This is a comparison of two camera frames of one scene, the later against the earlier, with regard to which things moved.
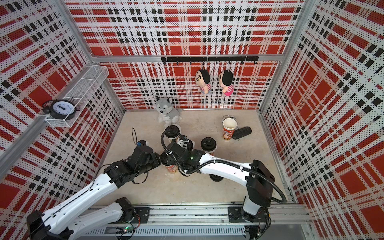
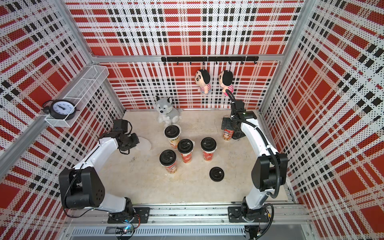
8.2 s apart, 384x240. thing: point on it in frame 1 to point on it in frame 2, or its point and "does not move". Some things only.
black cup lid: (171, 134) does not move
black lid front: (215, 178) does not move
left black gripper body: (154, 163) to (131, 141)
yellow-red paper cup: (176, 138) does not move
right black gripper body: (170, 162) to (230, 124)
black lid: (208, 144) does not move
